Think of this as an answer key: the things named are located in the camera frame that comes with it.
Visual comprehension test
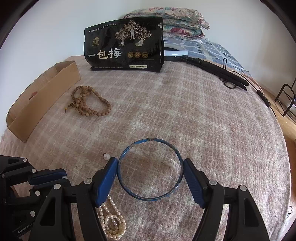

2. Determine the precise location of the white pearl necklace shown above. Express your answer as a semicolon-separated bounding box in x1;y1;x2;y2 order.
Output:
97;194;127;241

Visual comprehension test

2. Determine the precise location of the white pearl earring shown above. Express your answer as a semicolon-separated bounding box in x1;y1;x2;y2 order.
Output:
103;153;110;161

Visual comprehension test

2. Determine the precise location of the dark blue bangle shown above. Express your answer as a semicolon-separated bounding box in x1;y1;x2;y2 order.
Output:
117;138;184;201

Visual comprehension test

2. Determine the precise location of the brown wooden bead necklace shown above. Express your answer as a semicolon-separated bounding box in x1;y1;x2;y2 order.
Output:
64;85;112;117

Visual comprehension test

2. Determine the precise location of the cardboard box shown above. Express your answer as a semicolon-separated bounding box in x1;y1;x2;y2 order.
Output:
6;61;81;143

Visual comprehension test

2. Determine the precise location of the black clothes rack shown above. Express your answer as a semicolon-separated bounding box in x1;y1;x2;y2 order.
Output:
275;80;295;123

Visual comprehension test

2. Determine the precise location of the black folded tripod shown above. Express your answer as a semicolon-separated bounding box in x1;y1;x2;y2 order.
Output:
182;57;249;91

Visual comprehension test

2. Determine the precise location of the black plum snack bag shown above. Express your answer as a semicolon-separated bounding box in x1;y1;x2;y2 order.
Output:
84;16;164;72

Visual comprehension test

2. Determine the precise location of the blue plaid bed sheet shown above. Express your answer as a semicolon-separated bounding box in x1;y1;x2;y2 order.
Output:
164;37;251;77

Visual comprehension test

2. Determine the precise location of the folded floral quilt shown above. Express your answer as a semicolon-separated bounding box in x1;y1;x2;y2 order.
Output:
124;7;210;39

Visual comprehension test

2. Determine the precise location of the black cable with switch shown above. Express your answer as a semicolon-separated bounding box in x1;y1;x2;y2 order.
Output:
222;58;278;117

